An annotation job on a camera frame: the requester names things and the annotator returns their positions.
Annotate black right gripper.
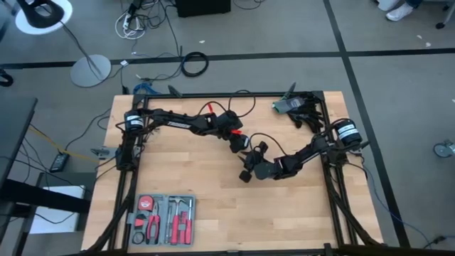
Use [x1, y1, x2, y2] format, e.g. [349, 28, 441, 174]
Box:
[237, 151, 262, 184]

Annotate grey glove green cuff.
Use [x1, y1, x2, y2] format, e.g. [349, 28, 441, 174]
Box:
[272, 97, 307, 114]

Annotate grey tool kit case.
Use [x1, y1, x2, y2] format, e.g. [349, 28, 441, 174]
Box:
[127, 193, 197, 247]

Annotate red black tape measure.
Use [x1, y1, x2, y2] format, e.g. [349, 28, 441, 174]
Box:
[137, 195, 155, 212]

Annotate black floor box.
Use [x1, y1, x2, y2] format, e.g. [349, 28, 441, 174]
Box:
[176, 0, 232, 18]

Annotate white round lamp on stand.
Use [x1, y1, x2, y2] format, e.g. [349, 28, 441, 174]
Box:
[16, 0, 112, 88]

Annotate white power strip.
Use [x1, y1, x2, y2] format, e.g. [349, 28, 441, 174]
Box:
[114, 9, 147, 41]

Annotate black power adapter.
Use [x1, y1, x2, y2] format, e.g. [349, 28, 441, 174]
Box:
[49, 151, 70, 174]

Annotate white box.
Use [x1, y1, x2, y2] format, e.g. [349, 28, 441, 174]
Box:
[29, 184, 87, 235]

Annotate grey caster wheel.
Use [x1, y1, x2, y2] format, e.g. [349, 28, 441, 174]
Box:
[432, 139, 455, 159]

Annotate person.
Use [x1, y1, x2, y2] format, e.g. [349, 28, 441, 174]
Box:
[376, 0, 427, 23]

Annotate dark desk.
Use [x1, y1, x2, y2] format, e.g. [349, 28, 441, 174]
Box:
[0, 96, 39, 186]

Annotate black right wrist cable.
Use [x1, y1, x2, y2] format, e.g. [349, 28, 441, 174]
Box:
[248, 132, 285, 157]

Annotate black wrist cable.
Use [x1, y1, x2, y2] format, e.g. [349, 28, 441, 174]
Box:
[248, 132, 285, 157]
[197, 90, 257, 119]

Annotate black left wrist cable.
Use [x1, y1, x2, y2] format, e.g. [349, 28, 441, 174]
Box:
[197, 90, 257, 119]

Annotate red handled screwdriver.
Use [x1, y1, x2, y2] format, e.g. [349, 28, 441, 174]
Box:
[184, 198, 195, 245]

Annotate black coiled floor cable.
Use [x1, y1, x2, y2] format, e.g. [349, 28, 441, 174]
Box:
[181, 51, 210, 78]

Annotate red handled claw hammer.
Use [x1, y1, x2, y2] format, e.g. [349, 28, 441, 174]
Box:
[168, 196, 185, 245]

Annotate red handled pliers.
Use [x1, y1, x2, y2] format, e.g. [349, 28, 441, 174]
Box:
[146, 206, 161, 245]

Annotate blue floor cable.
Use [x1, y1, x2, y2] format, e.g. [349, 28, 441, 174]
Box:
[133, 82, 154, 95]

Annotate grey metal bracket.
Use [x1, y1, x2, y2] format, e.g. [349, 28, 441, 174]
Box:
[90, 147, 120, 159]

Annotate yellow floor cable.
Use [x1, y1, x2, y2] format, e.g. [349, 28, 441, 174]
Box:
[28, 126, 100, 164]

